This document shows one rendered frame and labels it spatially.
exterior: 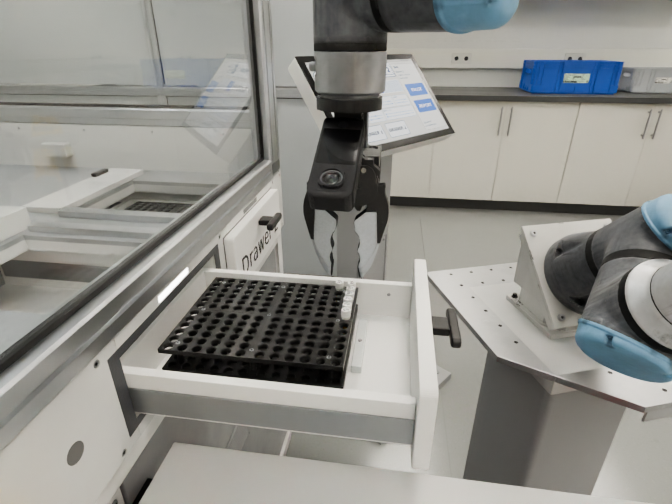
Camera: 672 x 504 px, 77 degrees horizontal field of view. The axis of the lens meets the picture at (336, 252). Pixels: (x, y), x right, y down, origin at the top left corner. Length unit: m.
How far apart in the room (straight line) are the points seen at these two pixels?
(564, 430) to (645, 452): 0.93
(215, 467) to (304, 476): 0.11
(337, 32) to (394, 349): 0.41
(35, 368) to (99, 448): 0.14
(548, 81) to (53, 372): 3.56
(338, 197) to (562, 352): 0.54
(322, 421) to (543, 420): 0.52
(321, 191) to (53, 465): 0.34
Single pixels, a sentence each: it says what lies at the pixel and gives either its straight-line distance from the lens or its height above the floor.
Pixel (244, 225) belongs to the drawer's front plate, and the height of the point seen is 0.93.
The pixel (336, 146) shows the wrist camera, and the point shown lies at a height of 1.13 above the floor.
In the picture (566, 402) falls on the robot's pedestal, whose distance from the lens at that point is 0.91.
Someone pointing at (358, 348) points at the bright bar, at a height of 0.85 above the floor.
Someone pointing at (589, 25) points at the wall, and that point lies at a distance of 4.35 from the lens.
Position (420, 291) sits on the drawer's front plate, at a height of 0.93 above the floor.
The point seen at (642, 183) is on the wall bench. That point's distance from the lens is 4.00.
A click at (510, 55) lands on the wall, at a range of 4.13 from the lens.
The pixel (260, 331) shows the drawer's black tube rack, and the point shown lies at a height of 0.90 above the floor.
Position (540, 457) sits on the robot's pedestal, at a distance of 0.99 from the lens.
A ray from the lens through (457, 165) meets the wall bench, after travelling 3.54.
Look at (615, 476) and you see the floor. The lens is 1.76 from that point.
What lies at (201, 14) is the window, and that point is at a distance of 0.75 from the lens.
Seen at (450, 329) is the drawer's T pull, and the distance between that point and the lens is 0.55.
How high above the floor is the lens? 1.22
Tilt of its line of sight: 26 degrees down
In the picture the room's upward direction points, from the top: straight up
